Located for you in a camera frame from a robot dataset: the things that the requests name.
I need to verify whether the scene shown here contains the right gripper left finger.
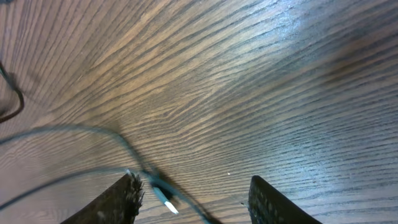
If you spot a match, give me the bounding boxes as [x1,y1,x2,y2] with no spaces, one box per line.
[61,174,144,224]

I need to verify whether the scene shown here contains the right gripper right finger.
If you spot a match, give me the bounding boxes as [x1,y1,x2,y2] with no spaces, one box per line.
[248,175,321,224]

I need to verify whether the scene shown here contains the black usb cable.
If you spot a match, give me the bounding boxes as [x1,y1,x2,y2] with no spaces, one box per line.
[0,124,221,224]

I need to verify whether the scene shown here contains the black thin cable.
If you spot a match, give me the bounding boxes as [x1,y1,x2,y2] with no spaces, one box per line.
[0,60,25,124]

